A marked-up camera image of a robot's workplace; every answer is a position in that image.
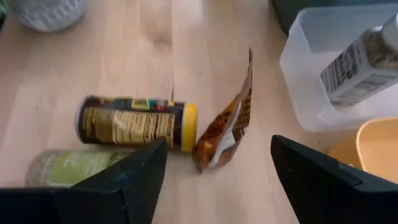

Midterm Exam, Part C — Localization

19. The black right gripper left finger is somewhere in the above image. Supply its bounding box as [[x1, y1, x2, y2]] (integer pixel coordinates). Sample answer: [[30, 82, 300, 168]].
[[0, 136, 169, 224]]

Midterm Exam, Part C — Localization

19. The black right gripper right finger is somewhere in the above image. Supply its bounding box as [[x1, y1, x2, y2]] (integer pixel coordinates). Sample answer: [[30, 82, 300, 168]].
[[270, 134, 398, 224]]

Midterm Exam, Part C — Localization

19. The green spice jar black lid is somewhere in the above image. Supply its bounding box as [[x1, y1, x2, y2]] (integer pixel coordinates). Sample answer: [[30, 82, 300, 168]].
[[24, 148, 134, 189]]

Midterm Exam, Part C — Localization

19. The yellow-lid dark seasoning can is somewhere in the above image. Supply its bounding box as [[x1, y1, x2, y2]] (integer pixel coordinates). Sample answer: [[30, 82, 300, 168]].
[[74, 95, 199, 154]]

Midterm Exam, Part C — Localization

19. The clear spice jar silver lid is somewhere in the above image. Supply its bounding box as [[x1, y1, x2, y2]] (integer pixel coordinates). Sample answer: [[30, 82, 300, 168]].
[[320, 12, 398, 108]]

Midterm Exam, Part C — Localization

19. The brown orange seasoning sachet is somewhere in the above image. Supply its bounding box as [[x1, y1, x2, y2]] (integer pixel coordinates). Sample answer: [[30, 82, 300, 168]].
[[192, 47, 254, 174]]

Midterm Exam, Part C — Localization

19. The small orange plastic bin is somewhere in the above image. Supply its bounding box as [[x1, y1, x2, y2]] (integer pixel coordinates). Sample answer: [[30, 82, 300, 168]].
[[326, 116, 398, 184]]

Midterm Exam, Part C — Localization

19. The clear plastic bin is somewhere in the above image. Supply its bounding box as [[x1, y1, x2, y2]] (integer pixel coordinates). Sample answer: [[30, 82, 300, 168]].
[[279, 4, 398, 133]]

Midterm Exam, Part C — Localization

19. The small dark teal plastic bin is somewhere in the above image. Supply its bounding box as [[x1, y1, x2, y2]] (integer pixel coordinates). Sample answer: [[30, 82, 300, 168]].
[[270, 0, 398, 35]]

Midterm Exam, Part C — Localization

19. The artificial green potted plant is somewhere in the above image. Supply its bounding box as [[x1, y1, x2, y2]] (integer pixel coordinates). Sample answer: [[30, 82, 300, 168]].
[[0, 0, 88, 34]]

